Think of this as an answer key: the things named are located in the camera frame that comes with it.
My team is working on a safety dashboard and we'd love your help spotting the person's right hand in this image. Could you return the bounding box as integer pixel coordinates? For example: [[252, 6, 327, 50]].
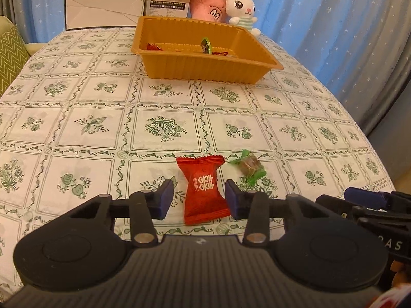
[[393, 261, 408, 288]]

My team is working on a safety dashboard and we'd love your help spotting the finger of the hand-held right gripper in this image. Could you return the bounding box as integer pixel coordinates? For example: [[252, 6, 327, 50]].
[[316, 195, 362, 220], [344, 187, 397, 211]]

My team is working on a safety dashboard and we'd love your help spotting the white rabbit plush toy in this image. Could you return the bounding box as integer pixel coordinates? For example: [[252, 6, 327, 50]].
[[221, 0, 261, 36]]

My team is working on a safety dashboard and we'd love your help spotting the white flat box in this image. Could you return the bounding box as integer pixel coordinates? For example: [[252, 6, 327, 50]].
[[64, 0, 148, 31]]

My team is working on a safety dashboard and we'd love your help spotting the orange plastic tray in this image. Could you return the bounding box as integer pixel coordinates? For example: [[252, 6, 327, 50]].
[[131, 15, 284, 84]]

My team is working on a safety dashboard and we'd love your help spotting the red snack packet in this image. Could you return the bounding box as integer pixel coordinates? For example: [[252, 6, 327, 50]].
[[176, 155, 231, 226]]

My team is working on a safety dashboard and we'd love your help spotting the light green sofa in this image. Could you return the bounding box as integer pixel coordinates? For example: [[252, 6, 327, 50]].
[[0, 16, 44, 58]]

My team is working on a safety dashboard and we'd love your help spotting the floral green white tablecloth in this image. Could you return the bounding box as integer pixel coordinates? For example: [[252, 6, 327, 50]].
[[0, 27, 397, 299]]

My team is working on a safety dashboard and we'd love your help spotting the blue star sheer curtain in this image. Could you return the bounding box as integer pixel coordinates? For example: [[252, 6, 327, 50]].
[[19, 0, 411, 113]]

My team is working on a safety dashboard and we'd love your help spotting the pink plush toy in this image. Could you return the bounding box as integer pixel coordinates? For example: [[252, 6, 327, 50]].
[[189, 0, 230, 24]]

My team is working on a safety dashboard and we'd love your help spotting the green zigzag cushion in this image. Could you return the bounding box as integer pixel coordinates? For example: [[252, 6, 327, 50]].
[[0, 26, 31, 94]]

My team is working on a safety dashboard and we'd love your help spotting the brown candy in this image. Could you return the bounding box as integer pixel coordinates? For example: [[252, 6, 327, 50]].
[[229, 149, 267, 185]]

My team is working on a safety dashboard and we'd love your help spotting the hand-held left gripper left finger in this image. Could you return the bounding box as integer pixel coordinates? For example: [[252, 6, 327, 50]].
[[66, 178, 175, 247]]

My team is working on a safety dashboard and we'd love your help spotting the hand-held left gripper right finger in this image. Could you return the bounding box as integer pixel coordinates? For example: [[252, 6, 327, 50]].
[[224, 179, 331, 247]]

